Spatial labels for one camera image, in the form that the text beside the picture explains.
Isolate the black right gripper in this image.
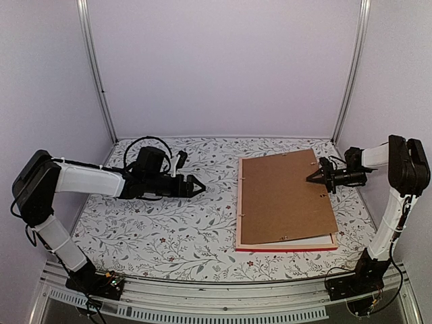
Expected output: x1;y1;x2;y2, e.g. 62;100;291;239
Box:
306;163;365;194

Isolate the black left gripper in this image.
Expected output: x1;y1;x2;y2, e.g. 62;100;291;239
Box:
145;174;207;198

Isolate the brown backing board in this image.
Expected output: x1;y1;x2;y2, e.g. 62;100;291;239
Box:
240;149;339;246

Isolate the red grey photo print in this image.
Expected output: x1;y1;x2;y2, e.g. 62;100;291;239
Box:
248;234;338;250

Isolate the red wooden picture frame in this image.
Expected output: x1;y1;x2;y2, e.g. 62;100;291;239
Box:
235;157;339;252

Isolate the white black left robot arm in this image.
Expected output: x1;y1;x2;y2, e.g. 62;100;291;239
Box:
10;146;206;293

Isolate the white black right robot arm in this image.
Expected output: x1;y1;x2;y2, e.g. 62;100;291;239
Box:
306;135;431;262

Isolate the floral patterned table mat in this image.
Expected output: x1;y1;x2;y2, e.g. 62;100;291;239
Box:
72;138;375;282

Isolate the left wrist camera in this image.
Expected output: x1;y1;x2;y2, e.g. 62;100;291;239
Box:
170;151;188;178

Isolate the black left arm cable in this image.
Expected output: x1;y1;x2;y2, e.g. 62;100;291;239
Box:
123;136;173;169

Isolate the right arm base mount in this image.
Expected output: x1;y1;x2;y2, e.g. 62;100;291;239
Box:
324;249;404;317

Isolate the aluminium front rail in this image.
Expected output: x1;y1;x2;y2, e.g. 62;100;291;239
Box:
30;262;426;323

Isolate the right aluminium corner post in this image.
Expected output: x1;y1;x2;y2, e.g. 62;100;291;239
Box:
331;0;371;144

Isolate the aluminium corner post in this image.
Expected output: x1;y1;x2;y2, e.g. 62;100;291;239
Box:
331;0;371;144
76;0;118;144

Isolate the left aluminium corner post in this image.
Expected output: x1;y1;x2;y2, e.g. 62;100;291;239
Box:
76;0;118;144

